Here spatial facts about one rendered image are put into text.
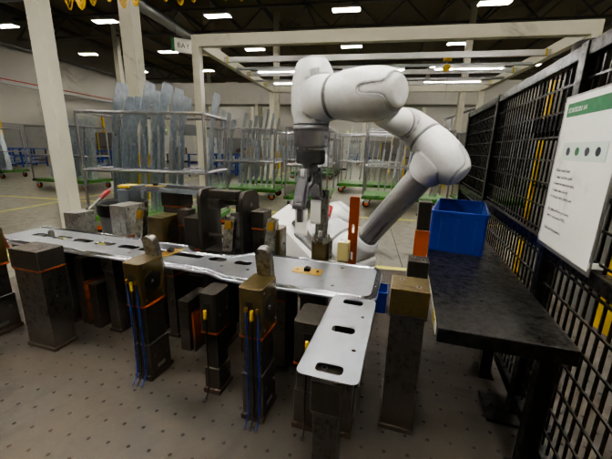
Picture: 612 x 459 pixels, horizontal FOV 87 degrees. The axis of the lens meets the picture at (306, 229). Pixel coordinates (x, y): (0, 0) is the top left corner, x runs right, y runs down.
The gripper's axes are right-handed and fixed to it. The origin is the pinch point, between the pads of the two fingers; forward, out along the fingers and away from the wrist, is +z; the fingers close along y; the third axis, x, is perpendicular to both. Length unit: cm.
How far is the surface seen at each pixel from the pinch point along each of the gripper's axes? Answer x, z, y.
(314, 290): -5.2, 13.9, -10.6
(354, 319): -16.9, 13.6, -21.8
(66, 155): 362, -4, 207
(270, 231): 17.9, 7.3, 14.7
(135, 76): 571, -165, 545
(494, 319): -43.1, 10.6, -18.1
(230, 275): 18.7, 13.6, -10.2
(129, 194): 92, 2, 30
